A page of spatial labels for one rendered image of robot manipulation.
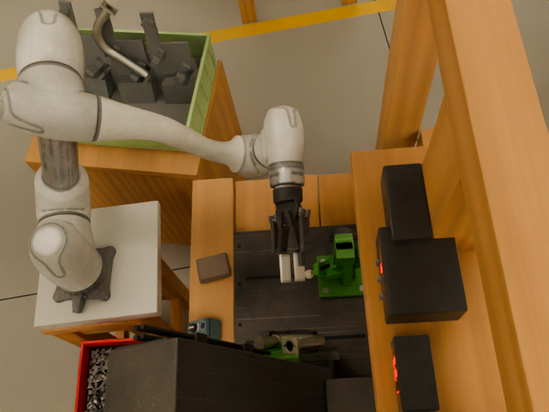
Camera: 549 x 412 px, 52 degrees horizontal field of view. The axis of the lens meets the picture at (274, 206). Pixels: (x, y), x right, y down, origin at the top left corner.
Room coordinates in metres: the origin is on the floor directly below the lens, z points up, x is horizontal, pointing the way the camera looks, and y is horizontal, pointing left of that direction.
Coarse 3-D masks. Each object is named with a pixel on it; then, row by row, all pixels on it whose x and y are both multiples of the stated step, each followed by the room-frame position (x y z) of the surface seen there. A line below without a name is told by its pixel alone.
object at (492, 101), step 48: (432, 0) 0.59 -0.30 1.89; (480, 0) 0.52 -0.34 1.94; (480, 48) 0.44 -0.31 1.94; (480, 96) 0.37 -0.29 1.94; (528, 96) 0.35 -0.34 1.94; (480, 144) 0.30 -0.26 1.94; (528, 144) 0.29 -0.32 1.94; (480, 192) 0.25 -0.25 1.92; (528, 192) 0.23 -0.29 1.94; (480, 240) 0.20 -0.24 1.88; (528, 240) 0.17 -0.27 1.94; (528, 288) 0.12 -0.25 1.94; (528, 336) 0.07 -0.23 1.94; (528, 384) 0.03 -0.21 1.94
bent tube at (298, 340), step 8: (288, 336) 0.32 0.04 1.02; (296, 336) 0.31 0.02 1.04; (304, 336) 0.30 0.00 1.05; (312, 336) 0.29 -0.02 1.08; (320, 336) 0.28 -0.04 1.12; (288, 344) 0.27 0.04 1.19; (296, 344) 0.26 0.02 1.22; (304, 344) 0.26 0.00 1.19; (312, 344) 0.26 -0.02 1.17; (320, 344) 0.26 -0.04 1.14; (288, 352) 0.24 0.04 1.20; (296, 352) 0.24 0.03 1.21
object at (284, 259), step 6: (282, 258) 0.47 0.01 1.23; (288, 258) 0.47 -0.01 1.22; (282, 264) 0.45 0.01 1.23; (288, 264) 0.45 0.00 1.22; (282, 270) 0.44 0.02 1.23; (288, 270) 0.44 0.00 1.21; (282, 276) 0.42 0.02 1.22; (288, 276) 0.42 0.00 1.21; (282, 282) 0.41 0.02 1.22; (288, 282) 0.41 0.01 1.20
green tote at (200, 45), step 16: (80, 32) 1.64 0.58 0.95; (128, 32) 1.58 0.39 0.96; (144, 32) 1.56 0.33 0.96; (160, 32) 1.54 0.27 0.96; (176, 32) 1.53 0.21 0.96; (192, 48) 1.50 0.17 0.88; (208, 48) 1.44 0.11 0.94; (208, 64) 1.40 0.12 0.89; (208, 80) 1.36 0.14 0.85; (208, 96) 1.32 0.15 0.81; (192, 112) 1.16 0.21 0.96; (192, 128) 1.12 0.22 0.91; (96, 144) 1.23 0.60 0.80; (112, 144) 1.20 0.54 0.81; (128, 144) 1.18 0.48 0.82; (144, 144) 1.16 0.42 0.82; (160, 144) 1.14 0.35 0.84
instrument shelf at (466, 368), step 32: (352, 160) 0.53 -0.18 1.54; (384, 160) 0.51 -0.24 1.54; (416, 160) 0.50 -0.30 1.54; (384, 224) 0.38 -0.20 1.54; (480, 288) 0.22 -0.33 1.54; (384, 320) 0.20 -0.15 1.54; (480, 320) 0.16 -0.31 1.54; (384, 352) 0.15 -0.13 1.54; (448, 352) 0.12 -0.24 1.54; (480, 352) 0.11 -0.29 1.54; (384, 384) 0.09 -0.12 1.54; (448, 384) 0.07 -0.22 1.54; (480, 384) 0.06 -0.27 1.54
